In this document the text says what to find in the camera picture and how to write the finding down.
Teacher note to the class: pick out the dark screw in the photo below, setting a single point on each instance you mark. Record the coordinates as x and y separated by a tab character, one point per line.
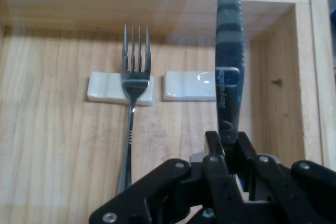
277	82

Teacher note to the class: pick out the white ceramic cutlery rest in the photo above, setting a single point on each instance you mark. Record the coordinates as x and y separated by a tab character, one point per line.
186	86
105	87

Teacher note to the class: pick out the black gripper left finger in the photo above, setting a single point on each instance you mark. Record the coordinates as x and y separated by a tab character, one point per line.
168	192

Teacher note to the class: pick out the steel fork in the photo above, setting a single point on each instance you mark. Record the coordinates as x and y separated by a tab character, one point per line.
135	82

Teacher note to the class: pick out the wooden cutlery tray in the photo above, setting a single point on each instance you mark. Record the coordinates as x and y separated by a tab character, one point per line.
52	142

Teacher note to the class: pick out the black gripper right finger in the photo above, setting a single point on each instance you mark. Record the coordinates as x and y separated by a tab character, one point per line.
288	195

